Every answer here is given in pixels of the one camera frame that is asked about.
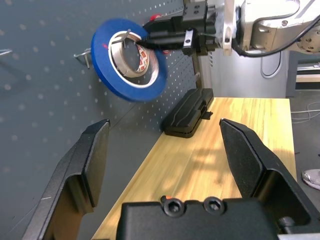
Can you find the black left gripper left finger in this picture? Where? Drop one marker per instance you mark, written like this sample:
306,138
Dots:
72,180

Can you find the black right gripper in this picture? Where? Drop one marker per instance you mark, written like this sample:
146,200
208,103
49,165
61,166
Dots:
200,15

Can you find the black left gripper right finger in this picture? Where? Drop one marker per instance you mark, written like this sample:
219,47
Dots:
250,160

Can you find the blue tape roll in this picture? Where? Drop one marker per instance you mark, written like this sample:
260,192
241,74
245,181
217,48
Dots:
100,57

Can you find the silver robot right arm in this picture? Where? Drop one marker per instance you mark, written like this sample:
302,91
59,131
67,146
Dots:
265,32

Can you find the dark grey pegboard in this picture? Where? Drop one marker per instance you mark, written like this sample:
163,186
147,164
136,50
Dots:
37,112

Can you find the small metal peg hook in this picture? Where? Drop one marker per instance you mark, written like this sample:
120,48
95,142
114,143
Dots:
126,33
85,56

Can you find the white tape roll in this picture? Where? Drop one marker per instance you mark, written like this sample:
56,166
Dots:
120,60

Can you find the white sneaker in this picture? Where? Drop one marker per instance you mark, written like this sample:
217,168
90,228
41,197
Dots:
312,178

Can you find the black tool case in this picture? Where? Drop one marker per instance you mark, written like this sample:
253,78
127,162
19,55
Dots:
185,117

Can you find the large white machine housing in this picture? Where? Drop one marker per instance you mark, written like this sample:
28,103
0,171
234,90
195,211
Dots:
245,75

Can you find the white shelving unit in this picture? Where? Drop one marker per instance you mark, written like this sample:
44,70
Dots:
307,77

